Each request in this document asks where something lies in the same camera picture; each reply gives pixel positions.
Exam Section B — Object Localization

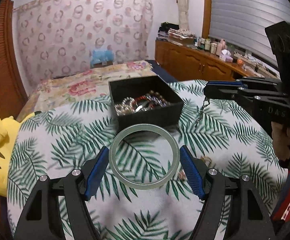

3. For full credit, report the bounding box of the person's right hand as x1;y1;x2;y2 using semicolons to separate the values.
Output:
271;122;290;162

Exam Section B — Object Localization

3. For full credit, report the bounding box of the wooden window frame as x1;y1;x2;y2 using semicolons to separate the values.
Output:
202;0;213;39

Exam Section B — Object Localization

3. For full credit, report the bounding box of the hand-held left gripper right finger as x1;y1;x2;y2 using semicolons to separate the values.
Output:
179;145;276;240

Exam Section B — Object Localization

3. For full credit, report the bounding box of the wooden sideboard cabinet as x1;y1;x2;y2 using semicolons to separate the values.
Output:
155;39;278;83

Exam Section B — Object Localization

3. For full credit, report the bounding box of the circle print curtain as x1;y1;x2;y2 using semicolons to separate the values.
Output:
12;0;154;85

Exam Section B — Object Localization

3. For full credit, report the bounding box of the silver purple chain necklace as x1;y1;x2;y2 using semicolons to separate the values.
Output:
195;97;210;129

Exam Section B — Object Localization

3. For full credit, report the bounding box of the brown louvered wooden wardrobe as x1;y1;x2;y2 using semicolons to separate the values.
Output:
0;0;29;130

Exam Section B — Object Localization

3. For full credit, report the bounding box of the floral blanket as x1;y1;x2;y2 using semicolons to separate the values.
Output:
29;61;160;110

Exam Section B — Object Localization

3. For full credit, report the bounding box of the white pearl necklace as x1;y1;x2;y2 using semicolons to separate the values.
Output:
115;97;136;116

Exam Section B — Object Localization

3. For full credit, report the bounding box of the light blue plush toy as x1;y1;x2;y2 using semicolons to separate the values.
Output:
90;47;115;67

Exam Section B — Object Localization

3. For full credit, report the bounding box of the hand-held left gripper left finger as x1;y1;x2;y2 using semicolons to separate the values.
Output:
14;145;110;240

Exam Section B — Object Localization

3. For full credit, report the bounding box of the silver metal bangle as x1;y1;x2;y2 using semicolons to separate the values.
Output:
135;100;156;113

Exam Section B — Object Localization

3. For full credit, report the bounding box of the dark blue bed sheet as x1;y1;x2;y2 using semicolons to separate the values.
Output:
145;60;178;83

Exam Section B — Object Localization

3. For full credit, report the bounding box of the tied beige curtain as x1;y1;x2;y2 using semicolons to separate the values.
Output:
173;0;190;30

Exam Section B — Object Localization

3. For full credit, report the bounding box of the pale green jade bangle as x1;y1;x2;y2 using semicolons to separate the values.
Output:
109;124;180;188

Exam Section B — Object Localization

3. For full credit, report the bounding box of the green leaf print cloth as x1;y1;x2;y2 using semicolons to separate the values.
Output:
6;79;289;240

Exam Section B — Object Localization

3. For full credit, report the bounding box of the row of toiletry bottles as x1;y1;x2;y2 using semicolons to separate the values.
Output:
196;36;228;54

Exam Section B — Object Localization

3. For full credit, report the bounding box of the folded floral cloth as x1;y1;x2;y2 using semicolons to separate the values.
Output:
168;27;196;39

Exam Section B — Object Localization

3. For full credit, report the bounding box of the yellow plush toy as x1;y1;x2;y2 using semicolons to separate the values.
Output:
0;111;42;197

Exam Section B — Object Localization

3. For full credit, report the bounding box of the grey window blind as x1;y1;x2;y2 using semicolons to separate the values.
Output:
208;0;290;68

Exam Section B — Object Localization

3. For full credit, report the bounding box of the brown wooden bead bracelet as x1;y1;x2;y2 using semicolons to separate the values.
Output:
147;91;171;106

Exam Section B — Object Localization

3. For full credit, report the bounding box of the black square box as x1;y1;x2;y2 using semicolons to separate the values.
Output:
109;74;185;130

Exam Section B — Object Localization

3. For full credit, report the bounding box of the thin pinkish chain bracelet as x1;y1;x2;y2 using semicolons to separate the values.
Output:
179;156;212;181

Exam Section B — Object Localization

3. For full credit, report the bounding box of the red bead bracelet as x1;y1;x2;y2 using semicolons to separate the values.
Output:
132;94;151;103

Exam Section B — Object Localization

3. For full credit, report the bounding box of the pink tissue box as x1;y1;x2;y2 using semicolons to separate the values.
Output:
220;50;234;62

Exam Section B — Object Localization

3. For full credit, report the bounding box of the pile of dark folded clothes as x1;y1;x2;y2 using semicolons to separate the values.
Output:
158;22;180;40

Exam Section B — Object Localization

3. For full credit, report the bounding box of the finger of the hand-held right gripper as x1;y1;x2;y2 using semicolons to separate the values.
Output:
203;85;289;111
206;77;283;92

